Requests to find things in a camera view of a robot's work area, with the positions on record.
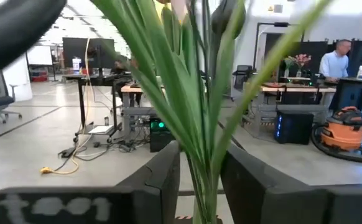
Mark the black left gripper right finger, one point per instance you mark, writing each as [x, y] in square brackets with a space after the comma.
[277, 202]

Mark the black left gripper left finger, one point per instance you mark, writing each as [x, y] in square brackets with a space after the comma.
[75, 205]

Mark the black computer tower blue light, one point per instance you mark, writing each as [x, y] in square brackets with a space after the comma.
[296, 127]

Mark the orange shop vacuum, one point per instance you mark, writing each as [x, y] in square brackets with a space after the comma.
[342, 133]

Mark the black computer tower green light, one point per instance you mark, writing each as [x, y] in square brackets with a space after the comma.
[160, 140]

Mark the black rolling desk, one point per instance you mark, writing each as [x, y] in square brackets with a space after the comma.
[81, 93]

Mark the black mesh chair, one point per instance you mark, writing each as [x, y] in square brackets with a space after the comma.
[241, 77]

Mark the person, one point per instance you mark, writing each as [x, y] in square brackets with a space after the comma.
[122, 81]
[335, 65]

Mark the white building column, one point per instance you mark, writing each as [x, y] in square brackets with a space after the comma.
[17, 81]

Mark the pink flower bouquet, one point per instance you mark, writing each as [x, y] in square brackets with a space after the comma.
[302, 58]

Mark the white board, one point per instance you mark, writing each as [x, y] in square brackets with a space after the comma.
[39, 55]

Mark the black monitor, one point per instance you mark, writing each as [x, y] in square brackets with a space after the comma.
[75, 49]

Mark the dark partition panel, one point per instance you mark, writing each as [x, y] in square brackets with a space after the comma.
[311, 49]

